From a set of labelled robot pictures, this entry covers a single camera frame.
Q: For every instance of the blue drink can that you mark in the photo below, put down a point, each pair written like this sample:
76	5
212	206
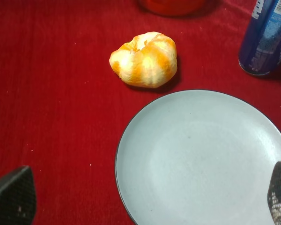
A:
260	51

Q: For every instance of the red pot with handle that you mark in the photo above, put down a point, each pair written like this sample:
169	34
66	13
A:
172	7

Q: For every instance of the red tablecloth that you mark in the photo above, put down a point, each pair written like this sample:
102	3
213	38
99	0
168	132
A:
63	110

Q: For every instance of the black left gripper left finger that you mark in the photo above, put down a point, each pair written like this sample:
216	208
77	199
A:
18	201

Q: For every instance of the grey round plate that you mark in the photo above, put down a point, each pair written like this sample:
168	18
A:
197	157

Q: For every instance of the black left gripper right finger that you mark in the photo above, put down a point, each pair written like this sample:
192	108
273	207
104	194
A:
274	194

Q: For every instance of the orange white bread roll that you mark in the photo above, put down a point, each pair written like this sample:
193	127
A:
149	60

